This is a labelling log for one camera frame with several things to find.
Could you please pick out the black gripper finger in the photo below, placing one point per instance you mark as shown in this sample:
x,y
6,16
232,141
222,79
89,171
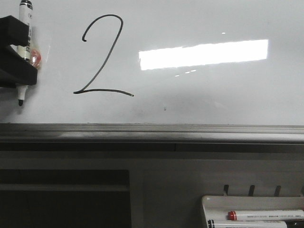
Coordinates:
x,y
15,70
13,32

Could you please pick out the red round magnet with tape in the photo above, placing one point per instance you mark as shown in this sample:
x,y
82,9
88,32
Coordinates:
x,y
36,57

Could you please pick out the black whiteboard marker pen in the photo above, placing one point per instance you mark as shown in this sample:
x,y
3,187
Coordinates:
x,y
25,16

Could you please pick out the black capped whiteboard marker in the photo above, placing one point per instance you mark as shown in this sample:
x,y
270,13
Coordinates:
x,y
245,224

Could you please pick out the red capped whiteboard marker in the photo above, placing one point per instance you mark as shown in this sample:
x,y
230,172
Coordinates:
x,y
266,215

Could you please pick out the white whiteboard with aluminium frame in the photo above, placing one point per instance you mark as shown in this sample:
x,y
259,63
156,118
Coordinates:
x,y
183,71

